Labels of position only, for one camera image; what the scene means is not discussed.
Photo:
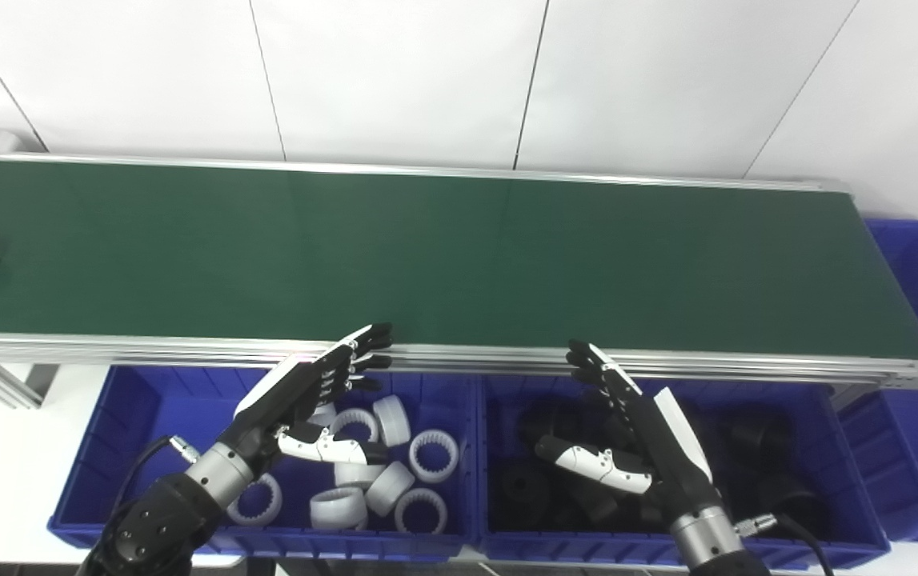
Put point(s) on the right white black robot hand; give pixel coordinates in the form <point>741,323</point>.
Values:
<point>679,448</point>

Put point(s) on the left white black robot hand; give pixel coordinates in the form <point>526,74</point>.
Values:
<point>282,396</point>

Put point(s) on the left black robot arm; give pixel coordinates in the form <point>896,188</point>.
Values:
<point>162,520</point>

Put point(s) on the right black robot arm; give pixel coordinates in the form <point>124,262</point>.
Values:
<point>711,544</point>

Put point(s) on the blue bin with white rings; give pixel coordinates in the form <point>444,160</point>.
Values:
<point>146,416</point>

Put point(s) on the blue bin with black parts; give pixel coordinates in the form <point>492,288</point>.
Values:
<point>843,496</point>

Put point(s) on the green conveyor belt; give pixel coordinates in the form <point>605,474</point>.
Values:
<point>458,248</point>

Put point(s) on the aluminium conveyor support leg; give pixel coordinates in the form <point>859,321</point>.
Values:
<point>2,384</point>

